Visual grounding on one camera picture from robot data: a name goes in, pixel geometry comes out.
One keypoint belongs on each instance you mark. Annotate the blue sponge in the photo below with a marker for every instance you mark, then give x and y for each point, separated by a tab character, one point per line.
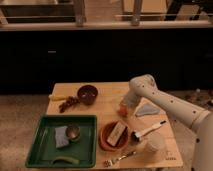
60	137

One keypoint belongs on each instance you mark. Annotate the green plastic tray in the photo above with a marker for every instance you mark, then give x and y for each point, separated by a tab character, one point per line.
43	148

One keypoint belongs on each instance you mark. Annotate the orange apple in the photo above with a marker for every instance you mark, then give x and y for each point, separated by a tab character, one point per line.
123	110

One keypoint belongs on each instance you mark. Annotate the silver fork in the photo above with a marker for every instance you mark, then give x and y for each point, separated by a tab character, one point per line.
113	161

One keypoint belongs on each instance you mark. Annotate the wooden block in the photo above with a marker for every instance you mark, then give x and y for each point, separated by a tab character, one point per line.
118	135

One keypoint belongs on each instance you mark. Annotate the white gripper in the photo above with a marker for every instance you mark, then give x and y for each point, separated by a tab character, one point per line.
131	100

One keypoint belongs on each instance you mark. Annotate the green pepper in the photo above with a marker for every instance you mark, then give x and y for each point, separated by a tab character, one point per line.
66	159

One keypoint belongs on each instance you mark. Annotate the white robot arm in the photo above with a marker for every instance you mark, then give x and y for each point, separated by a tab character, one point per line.
198	119

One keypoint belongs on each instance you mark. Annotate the purple bowl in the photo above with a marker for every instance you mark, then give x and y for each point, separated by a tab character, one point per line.
87	94

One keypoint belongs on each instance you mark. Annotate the orange bowl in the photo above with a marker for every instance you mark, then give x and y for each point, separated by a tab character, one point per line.
104	133

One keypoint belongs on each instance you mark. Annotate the grey blue cloth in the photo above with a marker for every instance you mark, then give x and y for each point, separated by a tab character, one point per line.
147	109

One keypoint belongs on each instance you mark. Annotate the small metal cup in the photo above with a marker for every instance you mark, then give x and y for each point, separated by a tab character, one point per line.
73	133

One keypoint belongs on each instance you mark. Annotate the wooden table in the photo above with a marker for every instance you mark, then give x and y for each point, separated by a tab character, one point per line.
105	109

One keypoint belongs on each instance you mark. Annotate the white handled brush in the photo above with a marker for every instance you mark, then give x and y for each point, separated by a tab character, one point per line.
138	135

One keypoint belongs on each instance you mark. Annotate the bunch of red grapes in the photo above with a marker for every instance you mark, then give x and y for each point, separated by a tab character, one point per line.
70	101

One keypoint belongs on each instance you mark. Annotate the yellow banana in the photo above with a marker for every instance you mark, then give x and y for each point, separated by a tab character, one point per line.
57	97

